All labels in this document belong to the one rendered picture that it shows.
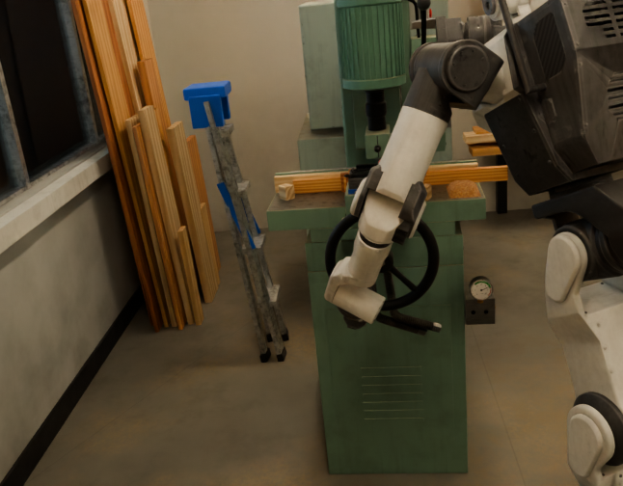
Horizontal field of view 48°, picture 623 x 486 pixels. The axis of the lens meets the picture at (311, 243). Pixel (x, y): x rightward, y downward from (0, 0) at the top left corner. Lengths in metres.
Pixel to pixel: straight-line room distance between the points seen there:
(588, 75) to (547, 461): 1.45
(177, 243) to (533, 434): 1.78
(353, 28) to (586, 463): 1.18
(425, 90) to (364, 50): 0.65
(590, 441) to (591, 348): 0.17
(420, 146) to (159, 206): 2.12
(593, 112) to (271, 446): 1.66
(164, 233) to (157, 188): 0.22
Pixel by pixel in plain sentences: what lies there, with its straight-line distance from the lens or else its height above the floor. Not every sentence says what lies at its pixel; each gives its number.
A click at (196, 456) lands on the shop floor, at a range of 2.53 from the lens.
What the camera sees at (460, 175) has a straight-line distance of 2.05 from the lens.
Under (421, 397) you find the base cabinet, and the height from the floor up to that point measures 0.28.
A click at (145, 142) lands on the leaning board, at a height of 0.90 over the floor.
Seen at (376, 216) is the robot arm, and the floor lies 1.06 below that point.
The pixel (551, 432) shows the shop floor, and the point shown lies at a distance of 2.54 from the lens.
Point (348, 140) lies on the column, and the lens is 2.21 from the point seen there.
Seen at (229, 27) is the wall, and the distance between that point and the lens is 4.40.
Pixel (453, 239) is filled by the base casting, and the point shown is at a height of 0.79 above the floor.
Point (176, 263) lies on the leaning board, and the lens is 3.31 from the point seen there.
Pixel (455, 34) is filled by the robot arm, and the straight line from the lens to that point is 1.87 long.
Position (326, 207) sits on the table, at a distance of 1.91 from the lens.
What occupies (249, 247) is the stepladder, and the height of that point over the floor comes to 0.52.
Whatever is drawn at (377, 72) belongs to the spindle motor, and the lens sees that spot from 1.91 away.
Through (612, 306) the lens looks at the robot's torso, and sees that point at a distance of 1.44.
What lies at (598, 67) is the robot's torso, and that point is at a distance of 1.28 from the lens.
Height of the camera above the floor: 1.47
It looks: 20 degrees down
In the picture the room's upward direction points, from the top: 6 degrees counter-clockwise
